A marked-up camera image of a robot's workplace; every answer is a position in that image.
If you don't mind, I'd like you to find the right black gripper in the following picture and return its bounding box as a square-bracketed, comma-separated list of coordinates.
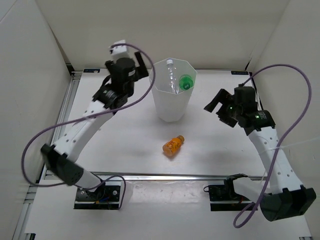
[203, 89, 242, 128]

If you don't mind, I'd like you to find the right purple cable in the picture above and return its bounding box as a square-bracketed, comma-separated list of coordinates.
[233, 64, 313, 229]

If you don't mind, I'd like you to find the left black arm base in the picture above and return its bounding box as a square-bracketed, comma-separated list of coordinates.
[73, 180, 123, 210]

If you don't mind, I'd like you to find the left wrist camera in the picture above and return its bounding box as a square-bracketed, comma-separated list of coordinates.
[109, 45, 130, 62]

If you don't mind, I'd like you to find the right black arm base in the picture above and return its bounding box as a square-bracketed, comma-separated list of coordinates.
[203, 173, 251, 212]

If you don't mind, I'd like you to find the aluminium rail front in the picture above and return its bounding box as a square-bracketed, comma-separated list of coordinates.
[42, 171, 276, 181]

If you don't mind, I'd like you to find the white octagonal plastic bin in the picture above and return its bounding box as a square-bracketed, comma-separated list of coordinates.
[149, 58, 197, 122]

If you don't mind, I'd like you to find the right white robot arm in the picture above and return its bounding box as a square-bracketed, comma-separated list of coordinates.
[204, 86, 316, 222]

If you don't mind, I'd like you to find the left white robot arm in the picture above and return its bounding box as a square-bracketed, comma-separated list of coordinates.
[40, 51, 149, 200]

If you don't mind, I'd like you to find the orange juice bottle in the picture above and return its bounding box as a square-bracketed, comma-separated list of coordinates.
[162, 135, 185, 158]

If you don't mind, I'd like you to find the clear unlabeled plastic bottle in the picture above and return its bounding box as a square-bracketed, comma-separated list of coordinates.
[166, 58, 180, 94]

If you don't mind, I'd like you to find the green plastic soda bottle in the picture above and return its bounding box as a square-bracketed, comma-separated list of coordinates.
[179, 74, 194, 91]

